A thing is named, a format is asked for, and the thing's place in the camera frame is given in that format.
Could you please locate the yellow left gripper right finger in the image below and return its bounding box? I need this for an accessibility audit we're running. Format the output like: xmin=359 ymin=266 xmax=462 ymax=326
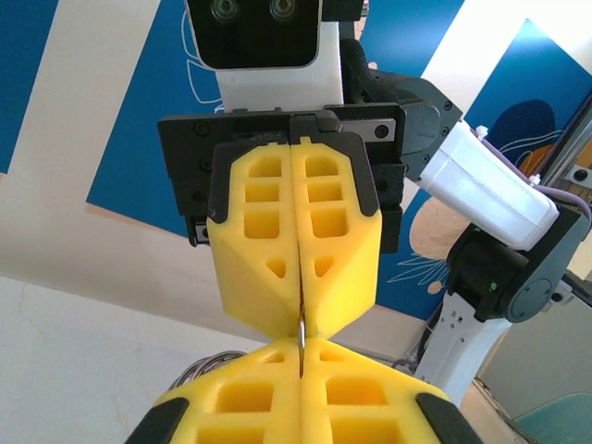
xmin=300 ymin=335 xmax=485 ymax=444

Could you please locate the silver bracelet chain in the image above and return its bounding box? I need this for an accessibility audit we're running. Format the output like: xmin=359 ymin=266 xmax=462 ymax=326
xmin=171 ymin=277 xmax=309 ymax=394

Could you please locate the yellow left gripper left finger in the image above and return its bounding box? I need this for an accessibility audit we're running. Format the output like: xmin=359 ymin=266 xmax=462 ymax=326
xmin=123 ymin=336 xmax=302 ymax=444

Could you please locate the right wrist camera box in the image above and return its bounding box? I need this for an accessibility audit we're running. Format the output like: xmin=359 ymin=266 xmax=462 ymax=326
xmin=182 ymin=0 xmax=346 ymax=115

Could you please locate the teal round object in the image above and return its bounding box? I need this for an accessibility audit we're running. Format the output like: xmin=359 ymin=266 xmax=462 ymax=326
xmin=512 ymin=391 xmax=592 ymax=444

